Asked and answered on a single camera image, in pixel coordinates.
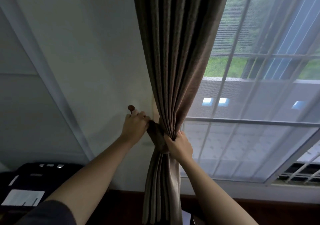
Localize person's right hand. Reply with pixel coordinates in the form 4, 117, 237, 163
164, 130, 194, 163

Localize person's left hand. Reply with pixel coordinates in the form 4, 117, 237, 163
120, 109, 151, 145

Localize brown curtain tieback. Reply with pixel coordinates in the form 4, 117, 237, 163
146, 119, 171, 155

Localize small white box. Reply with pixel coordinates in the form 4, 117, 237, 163
181, 209, 192, 225

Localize brown curtain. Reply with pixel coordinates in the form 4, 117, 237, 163
131, 0, 232, 225

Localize person's left forearm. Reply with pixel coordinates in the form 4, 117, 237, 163
44, 135, 135, 225

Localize person's right forearm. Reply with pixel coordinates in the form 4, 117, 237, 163
179, 155, 259, 225

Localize white window security grille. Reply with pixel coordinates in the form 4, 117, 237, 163
182, 0, 320, 185

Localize green trees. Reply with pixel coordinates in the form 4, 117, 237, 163
204, 0, 320, 80

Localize black bag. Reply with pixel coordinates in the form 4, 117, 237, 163
0, 163, 84, 208

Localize dark grey shirt sleeve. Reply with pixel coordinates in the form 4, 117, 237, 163
14, 200, 77, 225

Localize white paper tag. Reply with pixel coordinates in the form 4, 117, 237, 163
1, 189, 45, 207

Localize dark vertical balcony slats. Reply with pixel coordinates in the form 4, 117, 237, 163
241, 0, 320, 80

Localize dark window frame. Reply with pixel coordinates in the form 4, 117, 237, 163
265, 130, 320, 187

